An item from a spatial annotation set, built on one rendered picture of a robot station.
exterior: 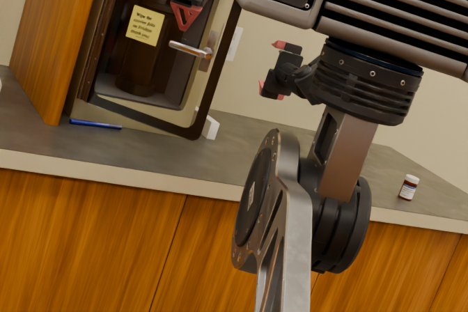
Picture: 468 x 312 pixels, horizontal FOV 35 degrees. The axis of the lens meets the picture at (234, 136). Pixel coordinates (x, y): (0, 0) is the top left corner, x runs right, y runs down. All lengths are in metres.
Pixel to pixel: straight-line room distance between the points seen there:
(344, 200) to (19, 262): 0.88
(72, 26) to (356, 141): 0.90
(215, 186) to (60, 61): 0.45
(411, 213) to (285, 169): 1.15
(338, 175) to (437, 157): 2.14
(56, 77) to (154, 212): 0.38
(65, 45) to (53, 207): 0.36
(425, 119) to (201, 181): 1.47
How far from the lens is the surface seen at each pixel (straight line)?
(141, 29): 1.77
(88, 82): 1.82
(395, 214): 2.04
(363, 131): 0.97
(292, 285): 0.76
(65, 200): 1.63
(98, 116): 1.88
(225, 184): 1.72
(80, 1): 1.69
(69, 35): 1.71
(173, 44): 1.70
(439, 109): 3.02
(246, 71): 2.49
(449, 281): 2.34
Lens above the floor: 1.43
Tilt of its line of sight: 13 degrees down
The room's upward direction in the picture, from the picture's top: 19 degrees clockwise
